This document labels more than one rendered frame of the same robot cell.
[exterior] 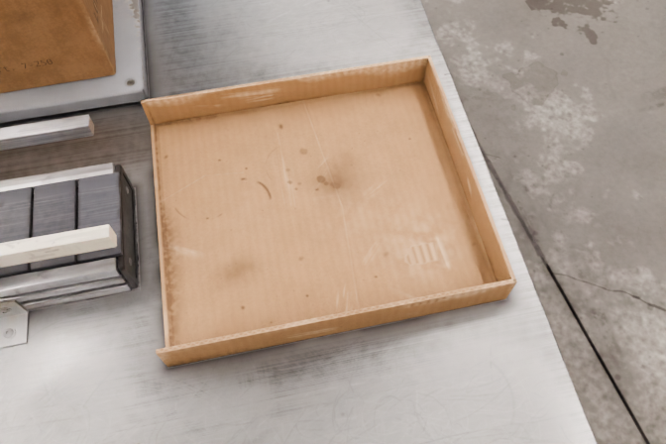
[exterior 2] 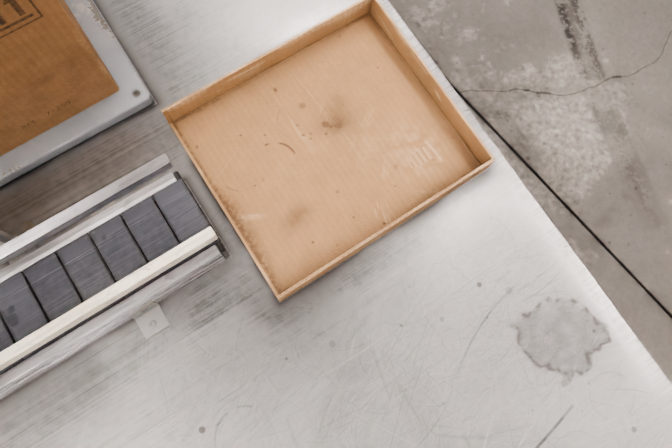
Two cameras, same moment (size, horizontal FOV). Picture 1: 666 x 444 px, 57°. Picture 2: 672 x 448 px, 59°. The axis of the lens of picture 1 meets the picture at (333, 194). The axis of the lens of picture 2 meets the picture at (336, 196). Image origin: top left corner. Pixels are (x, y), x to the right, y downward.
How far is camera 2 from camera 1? 0.24 m
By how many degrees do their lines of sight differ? 19
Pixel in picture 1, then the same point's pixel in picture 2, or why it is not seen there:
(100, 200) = (180, 206)
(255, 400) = (349, 300)
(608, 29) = not seen: outside the picture
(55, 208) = (148, 225)
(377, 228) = (381, 149)
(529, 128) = not seen: outside the picture
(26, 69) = (49, 115)
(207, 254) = (268, 213)
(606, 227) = (490, 38)
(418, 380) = (449, 246)
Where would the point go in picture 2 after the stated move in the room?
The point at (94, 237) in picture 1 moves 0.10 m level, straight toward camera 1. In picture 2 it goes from (205, 239) to (290, 285)
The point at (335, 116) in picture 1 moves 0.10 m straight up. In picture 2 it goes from (313, 66) to (315, 25)
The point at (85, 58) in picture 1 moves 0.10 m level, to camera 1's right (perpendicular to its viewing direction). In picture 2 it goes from (96, 89) to (180, 62)
